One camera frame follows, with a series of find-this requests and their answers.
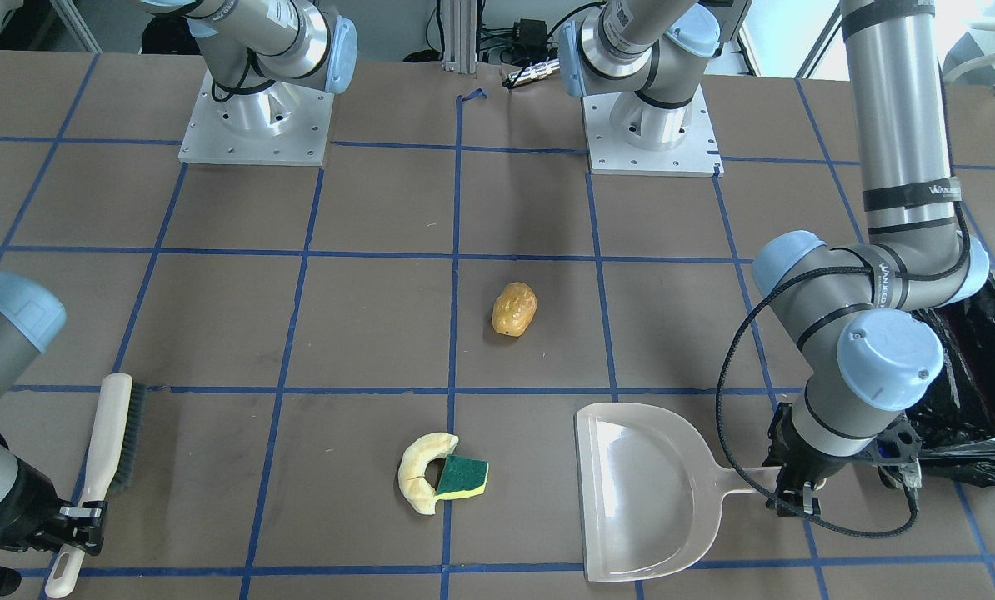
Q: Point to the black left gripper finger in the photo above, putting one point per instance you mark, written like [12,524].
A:
[792,500]

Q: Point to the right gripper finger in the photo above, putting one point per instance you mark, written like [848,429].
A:
[90,512]
[87,540]

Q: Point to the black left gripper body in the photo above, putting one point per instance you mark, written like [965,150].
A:
[800,467]

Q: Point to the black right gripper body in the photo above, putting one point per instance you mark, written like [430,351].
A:
[16,506]

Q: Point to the beige hand brush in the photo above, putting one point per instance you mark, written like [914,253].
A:
[110,462]

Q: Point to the beige plastic dustpan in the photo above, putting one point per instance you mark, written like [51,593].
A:
[651,491]

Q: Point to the pale yellow crescent peel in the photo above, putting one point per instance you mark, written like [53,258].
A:
[411,474]

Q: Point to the yellow potato toy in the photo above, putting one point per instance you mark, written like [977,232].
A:
[514,309]

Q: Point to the green yellow sponge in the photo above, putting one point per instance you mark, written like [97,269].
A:
[461,477]

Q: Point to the black lined trash bin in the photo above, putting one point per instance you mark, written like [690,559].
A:
[955,418]

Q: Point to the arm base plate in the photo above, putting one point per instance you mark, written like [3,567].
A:
[626,136]
[284,125]

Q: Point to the aluminium frame post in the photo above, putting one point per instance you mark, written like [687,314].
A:
[459,23]

